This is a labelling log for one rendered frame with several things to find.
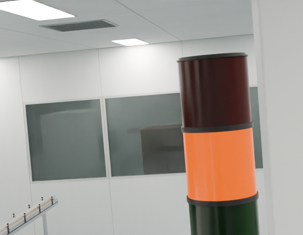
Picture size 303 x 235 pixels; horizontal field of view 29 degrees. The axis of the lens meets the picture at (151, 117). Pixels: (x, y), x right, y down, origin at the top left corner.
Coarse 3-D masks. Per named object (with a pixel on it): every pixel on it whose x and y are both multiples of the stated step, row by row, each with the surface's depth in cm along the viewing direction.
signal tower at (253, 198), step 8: (192, 56) 39; (200, 56) 39; (208, 56) 39; (216, 56) 39; (224, 56) 39; (232, 56) 39; (240, 56) 40; (184, 128) 40; (192, 128) 40; (200, 128) 39; (208, 128) 39; (216, 128) 39; (224, 128) 39; (232, 128) 39; (240, 128) 39; (248, 128) 40; (192, 200) 40; (200, 200) 40; (224, 200) 39; (232, 200) 39; (240, 200) 39; (248, 200) 40
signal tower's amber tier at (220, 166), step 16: (192, 144) 40; (208, 144) 39; (224, 144) 39; (240, 144) 39; (192, 160) 40; (208, 160) 39; (224, 160) 39; (240, 160) 39; (192, 176) 40; (208, 176) 39; (224, 176) 39; (240, 176) 39; (192, 192) 40; (208, 192) 39; (224, 192) 39; (240, 192) 39; (256, 192) 41
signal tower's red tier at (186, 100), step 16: (192, 64) 39; (208, 64) 39; (224, 64) 39; (240, 64) 39; (192, 80) 39; (208, 80) 39; (224, 80) 39; (240, 80) 39; (192, 96) 39; (208, 96) 39; (224, 96) 39; (240, 96) 39; (192, 112) 40; (208, 112) 39; (224, 112) 39; (240, 112) 39
